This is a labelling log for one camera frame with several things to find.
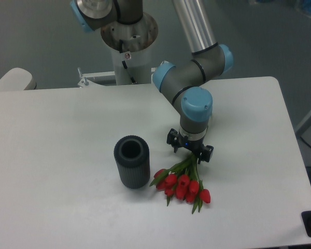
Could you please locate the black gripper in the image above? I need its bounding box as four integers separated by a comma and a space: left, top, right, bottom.
166, 129, 214, 164

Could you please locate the red tulip bouquet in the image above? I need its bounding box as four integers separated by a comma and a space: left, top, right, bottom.
149, 153, 211, 214

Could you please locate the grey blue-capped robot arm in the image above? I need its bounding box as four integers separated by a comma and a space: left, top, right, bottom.
70, 1, 233, 162

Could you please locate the dark grey ribbed vase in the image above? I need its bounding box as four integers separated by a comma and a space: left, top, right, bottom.
114, 135, 150, 189

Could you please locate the white chair backrest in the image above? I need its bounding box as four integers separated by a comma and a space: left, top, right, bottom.
0, 67, 37, 92

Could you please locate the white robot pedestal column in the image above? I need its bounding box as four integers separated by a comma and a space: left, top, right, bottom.
101, 12, 158, 85

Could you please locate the white pedestal base frame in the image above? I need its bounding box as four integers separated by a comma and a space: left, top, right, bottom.
77, 60, 158, 88

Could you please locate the black cable on pedestal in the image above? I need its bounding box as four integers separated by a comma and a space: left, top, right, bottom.
118, 38, 137, 85

